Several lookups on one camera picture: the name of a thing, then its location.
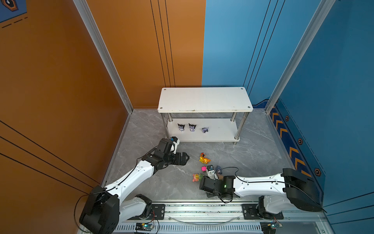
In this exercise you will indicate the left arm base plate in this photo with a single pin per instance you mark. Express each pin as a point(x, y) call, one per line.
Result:
point(157, 209)

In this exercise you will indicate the pink yellow bear toy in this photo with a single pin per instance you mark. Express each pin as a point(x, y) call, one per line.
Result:
point(197, 177)

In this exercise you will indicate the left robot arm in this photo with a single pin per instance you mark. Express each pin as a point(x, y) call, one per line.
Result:
point(106, 206)

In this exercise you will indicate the right green circuit board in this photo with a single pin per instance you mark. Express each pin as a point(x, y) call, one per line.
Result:
point(270, 228)

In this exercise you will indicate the aluminium rail frame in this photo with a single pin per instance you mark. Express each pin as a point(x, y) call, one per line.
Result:
point(212, 217)

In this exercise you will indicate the small blue figure toy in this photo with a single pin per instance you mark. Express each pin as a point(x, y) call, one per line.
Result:
point(218, 170)

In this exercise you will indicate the aluminium corner post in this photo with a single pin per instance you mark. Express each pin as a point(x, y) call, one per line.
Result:
point(94, 32)
point(313, 27)

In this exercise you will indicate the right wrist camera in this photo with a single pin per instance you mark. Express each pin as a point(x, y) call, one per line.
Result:
point(211, 172)

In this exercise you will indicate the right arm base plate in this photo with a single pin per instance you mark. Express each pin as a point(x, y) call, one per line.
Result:
point(253, 211)

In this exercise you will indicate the purple figure toy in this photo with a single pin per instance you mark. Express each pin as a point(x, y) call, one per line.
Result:
point(205, 130)

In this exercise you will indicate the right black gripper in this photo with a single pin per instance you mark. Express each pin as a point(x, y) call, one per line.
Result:
point(209, 196)

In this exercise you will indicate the left aluminium corner post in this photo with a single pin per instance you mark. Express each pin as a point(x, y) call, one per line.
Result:
point(94, 32)

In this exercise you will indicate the green circuit board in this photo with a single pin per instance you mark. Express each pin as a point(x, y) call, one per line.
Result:
point(144, 227)
point(270, 228)

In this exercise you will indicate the orange yellow duck toy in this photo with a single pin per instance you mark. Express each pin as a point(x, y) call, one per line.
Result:
point(203, 159)

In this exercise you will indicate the white two-tier shelf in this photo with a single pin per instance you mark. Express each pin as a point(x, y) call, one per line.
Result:
point(197, 100)

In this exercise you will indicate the left green circuit board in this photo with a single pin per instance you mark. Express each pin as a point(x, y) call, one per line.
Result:
point(144, 227)

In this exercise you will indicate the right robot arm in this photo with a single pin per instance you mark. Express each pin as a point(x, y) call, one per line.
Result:
point(277, 193)

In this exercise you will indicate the right aluminium corner post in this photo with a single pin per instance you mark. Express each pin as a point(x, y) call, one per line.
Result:
point(313, 27)

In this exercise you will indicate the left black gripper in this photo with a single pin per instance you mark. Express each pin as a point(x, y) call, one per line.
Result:
point(183, 160)

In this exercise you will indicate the black white Kuromi figure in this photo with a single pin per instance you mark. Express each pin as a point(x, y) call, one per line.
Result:
point(181, 127)

